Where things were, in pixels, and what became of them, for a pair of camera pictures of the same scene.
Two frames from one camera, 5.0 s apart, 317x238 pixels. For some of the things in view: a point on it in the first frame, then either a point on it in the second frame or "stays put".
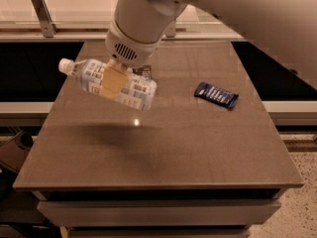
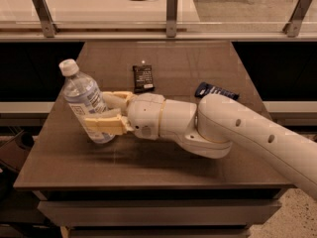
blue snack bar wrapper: [216, 94] stays put
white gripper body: [132, 49] -> [145, 115]
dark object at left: [14, 152] stays put
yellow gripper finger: [114, 77] -> [117, 125]
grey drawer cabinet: [156, 213] stays put
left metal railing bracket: [49, 28] stays put
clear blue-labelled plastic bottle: [140, 92] -> [84, 97]
